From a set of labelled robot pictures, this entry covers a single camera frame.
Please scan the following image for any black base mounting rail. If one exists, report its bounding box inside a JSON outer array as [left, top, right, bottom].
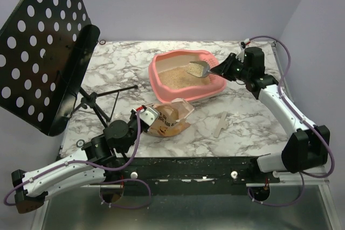
[[105, 157, 280, 196]]

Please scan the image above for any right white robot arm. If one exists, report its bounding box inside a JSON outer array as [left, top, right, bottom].
[[210, 47, 330, 183]]

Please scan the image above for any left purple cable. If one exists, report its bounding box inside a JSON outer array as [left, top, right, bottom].
[[4, 113, 152, 210]]

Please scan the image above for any black perforated music stand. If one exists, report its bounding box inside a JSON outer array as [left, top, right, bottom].
[[0, 0, 139, 164]]

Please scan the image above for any pink cat litter box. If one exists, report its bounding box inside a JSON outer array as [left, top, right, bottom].
[[148, 50, 226, 102]]

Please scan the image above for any clean litter in box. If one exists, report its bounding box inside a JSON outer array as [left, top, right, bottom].
[[158, 67, 211, 89]]

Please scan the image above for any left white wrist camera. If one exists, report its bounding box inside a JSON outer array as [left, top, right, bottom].
[[139, 107, 160, 128]]

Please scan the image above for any beige cat litter bag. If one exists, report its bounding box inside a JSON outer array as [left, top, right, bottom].
[[147, 98, 194, 137]]

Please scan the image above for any grey bag sealing clip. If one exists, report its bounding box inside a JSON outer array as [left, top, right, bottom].
[[213, 111, 228, 138]]

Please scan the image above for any small round washer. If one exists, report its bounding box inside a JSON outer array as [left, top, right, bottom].
[[77, 140, 84, 148]]

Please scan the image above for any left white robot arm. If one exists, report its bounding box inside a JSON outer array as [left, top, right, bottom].
[[10, 107, 159, 214]]

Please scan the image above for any silver metal litter scoop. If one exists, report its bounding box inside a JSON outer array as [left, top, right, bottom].
[[186, 61, 211, 78]]

